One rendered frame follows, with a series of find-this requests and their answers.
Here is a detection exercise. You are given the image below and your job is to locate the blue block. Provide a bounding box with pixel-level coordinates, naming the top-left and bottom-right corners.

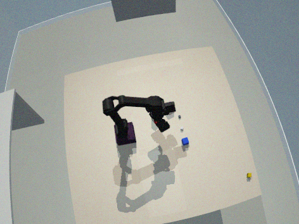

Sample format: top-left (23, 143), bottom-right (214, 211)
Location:
top-left (182, 137), bottom-right (189, 145)

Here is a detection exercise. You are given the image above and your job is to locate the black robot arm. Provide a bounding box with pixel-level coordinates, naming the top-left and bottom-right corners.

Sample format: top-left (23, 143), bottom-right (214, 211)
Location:
top-left (102, 95), bottom-right (176, 139)

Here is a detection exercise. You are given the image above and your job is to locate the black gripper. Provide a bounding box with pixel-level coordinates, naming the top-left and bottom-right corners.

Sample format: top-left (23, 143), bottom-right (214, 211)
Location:
top-left (146, 108), bottom-right (170, 133)

